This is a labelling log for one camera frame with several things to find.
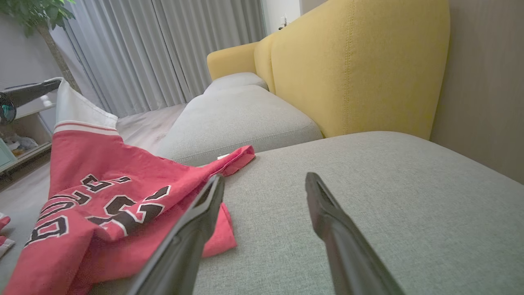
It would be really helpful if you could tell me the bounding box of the grey cloth pile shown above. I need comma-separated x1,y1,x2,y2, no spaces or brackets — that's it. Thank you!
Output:
4,134,40,157

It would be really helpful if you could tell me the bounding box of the pale teal storage box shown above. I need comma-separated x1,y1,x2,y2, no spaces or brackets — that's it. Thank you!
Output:
0,138,18,172

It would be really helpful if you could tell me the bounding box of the green indoor tree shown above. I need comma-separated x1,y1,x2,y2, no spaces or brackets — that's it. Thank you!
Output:
0,0,81,94

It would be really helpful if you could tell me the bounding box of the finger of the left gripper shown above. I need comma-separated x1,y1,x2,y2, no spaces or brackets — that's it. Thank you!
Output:
3,78,63,109

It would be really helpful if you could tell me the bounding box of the yellow sofa armrest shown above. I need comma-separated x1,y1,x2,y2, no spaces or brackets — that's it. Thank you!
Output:
207,41,259,81

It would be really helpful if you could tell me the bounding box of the yellow fabric sofa backrest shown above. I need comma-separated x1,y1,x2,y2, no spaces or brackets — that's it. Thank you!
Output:
254,0,451,141

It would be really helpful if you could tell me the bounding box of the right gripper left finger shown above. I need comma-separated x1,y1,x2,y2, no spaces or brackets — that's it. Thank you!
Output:
127,174,225,295

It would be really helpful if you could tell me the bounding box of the red Bulls 23 garment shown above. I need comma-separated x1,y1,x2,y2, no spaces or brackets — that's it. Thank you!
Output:
2,79,256,295

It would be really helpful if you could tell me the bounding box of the grey pleated curtain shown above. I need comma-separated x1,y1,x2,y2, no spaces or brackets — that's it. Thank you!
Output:
49,0,267,118

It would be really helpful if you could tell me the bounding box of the small grey sofa seat cushion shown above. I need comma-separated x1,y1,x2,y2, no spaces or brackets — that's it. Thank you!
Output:
203,73,269,95

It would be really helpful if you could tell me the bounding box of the white open shelf unit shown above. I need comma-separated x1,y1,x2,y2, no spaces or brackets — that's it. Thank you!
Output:
0,77,63,175

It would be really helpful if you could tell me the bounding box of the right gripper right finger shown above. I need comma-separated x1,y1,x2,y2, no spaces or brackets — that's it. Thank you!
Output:
305,172,406,295

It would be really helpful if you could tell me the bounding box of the red garment with white stripe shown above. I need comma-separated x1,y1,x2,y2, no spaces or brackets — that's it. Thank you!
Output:
0,212,16,259

